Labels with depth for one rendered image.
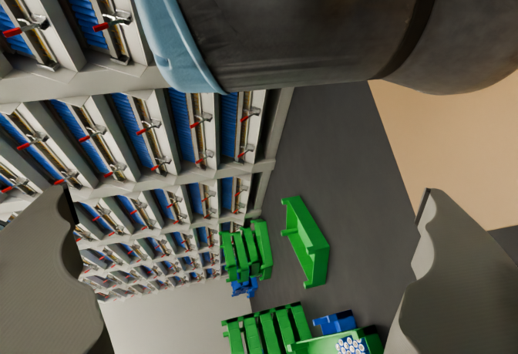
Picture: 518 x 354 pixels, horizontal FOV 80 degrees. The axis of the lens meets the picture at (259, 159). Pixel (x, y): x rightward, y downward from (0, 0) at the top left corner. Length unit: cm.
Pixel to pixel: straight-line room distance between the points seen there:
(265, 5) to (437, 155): 26
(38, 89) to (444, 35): 103
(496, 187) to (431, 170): 8
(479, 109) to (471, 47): 8
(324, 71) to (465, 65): 11
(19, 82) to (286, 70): 95
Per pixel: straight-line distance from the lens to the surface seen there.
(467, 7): 27
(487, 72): 30
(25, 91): 114
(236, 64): 22
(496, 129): 33
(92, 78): 106
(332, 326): 130
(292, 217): 140
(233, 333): 166
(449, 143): 37
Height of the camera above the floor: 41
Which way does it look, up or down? 11 degrees down
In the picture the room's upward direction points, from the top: 99 degrees counter-clockwise
